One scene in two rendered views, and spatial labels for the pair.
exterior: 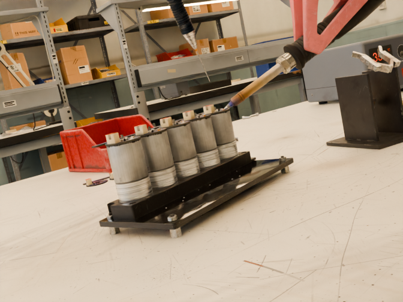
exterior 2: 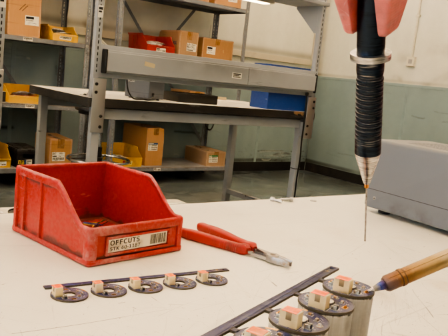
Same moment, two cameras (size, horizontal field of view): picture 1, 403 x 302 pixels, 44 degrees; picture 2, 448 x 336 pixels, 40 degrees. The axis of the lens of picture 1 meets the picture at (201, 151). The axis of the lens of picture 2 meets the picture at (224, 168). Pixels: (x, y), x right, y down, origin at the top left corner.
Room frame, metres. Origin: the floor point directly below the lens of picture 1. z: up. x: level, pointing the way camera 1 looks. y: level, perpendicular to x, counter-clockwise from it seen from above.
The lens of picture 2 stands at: (0.16, 0.09, 0.91)
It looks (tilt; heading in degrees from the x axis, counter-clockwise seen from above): 9 degrees down; 352
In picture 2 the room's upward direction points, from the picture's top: 6 degrees clockwise
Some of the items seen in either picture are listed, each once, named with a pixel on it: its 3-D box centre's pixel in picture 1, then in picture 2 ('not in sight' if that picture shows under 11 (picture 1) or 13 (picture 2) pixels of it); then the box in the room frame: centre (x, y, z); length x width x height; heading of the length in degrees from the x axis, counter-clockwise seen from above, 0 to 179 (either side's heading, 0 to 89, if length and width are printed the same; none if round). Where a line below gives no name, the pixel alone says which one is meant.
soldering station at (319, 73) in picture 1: (356, 71); (443, 185); (0.88, -0.30, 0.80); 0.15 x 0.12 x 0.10; 27
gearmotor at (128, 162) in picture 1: (131, 174); not in sight; (0.34, 0.05, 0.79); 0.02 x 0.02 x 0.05
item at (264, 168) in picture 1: (207, 192); not in sight; (0.37, 0.00, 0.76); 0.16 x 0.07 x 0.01; 141
